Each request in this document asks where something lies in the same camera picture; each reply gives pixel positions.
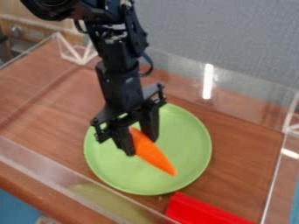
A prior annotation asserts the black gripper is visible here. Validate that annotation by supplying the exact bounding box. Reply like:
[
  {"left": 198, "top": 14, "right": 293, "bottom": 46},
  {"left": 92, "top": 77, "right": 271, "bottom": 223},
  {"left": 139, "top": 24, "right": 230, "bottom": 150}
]
[{"left": 91, "top": 62, "right": 166, "bottom": 157}]

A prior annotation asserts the orange toy carrot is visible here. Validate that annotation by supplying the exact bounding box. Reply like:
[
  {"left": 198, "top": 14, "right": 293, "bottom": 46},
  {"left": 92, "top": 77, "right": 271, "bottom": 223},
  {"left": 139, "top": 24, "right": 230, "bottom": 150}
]
[{"left": 130, "top": 128, "right": 178, "bottom": 176}]

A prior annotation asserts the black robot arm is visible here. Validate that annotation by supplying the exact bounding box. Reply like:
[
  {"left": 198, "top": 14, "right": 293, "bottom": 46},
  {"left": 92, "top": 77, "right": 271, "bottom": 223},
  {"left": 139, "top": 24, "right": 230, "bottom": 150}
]
[{"left": 20, "top": 0, "right": 166, "bottom": 156}]

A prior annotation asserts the green round plate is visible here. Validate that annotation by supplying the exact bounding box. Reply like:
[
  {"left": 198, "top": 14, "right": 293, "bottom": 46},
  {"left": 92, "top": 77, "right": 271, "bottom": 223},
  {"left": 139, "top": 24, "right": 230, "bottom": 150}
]
[{"left": 84, "top": 104, "right": 213, "bottom": 195}]

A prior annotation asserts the red plastic block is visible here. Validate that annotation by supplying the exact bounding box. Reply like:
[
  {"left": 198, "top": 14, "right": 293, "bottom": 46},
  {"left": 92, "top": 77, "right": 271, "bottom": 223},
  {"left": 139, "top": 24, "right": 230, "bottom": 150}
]
[{"left": 166, "top": 192, "right": 257, "bottom": 224}]

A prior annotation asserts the black cable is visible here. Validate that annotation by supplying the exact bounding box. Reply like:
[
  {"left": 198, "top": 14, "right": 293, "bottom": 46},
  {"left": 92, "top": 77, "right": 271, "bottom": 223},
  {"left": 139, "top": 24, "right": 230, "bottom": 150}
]
[{"left": 138, "top": 53, "right": 155, "bottom": 78}]

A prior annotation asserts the clear acrylic tray wall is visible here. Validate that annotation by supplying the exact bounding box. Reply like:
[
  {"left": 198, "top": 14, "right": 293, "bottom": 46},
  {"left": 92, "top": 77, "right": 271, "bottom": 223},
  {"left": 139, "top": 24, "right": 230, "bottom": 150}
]
[{"left": 0, "top": 38, "right": 299, "bottom": 224}]

